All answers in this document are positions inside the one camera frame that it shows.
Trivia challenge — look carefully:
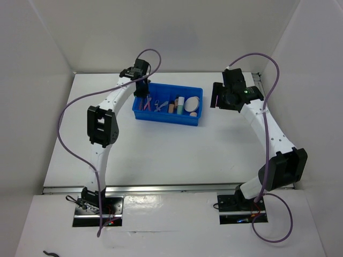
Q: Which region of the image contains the purple eyelash curler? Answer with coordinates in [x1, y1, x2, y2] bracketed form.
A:
[154, 100, 169, 112]

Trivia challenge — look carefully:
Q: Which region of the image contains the beige square foundation bottle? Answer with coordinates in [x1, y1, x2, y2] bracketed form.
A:
[168, 104, 175, 114]

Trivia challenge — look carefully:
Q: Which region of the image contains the green bottle white cap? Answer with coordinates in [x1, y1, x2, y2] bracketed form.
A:
[177, 96, 185, 115]

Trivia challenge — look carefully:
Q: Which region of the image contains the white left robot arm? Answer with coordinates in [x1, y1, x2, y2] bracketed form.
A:
[81, 59, 151, 214]

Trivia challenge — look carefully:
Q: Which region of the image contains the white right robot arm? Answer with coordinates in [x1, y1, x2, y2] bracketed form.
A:
[210, 68, 308, 210]

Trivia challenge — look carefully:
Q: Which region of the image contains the blue plastic organizer bin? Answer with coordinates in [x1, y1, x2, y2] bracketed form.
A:
[132, 83, 203, 126]

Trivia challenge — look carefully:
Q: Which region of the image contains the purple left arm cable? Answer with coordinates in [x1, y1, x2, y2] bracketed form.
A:
[57, 49, 162, 238]

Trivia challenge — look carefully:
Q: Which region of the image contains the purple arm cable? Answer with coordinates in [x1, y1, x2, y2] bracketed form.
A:
[57, 49, 162, 238]
[226, 52, 294, 243]

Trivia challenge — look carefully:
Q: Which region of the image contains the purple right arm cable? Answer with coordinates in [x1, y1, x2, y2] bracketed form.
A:
[226, 52, 294, 243]

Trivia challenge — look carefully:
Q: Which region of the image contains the aluminium table edge rail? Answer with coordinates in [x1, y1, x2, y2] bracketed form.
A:
[42, 183, 238, 195]

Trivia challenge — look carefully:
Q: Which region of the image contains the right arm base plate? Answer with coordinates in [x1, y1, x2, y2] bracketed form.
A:
[213, 194, 268, 225]

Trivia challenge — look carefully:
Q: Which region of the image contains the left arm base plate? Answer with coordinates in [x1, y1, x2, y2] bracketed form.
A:
[66, 195, 124, 228]

